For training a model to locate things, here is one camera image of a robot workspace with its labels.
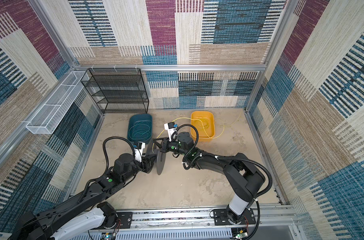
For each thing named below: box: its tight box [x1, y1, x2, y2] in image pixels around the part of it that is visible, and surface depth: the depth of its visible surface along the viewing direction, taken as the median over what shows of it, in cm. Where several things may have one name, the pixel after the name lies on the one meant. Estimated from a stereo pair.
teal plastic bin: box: [127, 114, 153, 145], surface depth 109 cm
